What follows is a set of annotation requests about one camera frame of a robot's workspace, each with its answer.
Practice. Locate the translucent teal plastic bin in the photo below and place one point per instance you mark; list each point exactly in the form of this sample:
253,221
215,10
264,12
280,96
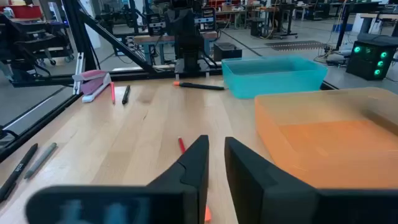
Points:
273,84

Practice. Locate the pink pencil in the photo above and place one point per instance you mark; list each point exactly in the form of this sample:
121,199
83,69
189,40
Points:
112,93

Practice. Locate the translucent orange plastic bin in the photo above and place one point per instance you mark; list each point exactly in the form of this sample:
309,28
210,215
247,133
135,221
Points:
326,140

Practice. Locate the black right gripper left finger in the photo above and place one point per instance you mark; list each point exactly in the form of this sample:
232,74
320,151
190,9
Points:
174,199

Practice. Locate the grey crayon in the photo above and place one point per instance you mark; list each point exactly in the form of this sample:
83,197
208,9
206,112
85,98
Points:
40,160

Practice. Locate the wooden workbench blue legs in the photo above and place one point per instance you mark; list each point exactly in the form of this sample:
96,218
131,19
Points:
155,39

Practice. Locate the red storage box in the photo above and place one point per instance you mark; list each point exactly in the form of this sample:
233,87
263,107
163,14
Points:
25,12

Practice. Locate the silver aluminium bar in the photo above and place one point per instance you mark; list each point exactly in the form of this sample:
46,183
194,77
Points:
78,71

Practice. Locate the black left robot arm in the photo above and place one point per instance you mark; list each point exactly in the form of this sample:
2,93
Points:
186,40

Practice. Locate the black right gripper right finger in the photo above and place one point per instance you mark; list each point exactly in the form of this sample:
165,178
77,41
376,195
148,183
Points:
264,193

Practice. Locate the black computer tower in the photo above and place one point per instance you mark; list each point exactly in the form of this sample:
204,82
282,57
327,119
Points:
367,65

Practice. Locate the black ribbed floor mat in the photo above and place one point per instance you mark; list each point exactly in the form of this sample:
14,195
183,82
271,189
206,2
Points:
295,45

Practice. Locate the red pencil orange eraser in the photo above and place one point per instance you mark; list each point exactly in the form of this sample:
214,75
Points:
181,145

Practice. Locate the black marker orange cap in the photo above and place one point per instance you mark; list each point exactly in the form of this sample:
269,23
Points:
202,86

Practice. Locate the pink and white stapler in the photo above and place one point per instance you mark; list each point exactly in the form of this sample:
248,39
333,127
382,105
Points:
91,84

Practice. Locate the black floor box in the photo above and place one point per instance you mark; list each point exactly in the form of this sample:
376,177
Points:
227,51

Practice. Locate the black equipment cart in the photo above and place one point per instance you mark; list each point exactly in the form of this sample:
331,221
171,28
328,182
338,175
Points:
37,40

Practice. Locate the plain black pen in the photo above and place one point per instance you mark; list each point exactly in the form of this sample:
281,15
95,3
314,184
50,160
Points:
126,95

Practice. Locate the black pen white print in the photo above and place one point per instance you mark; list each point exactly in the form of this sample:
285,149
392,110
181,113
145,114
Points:
18,171

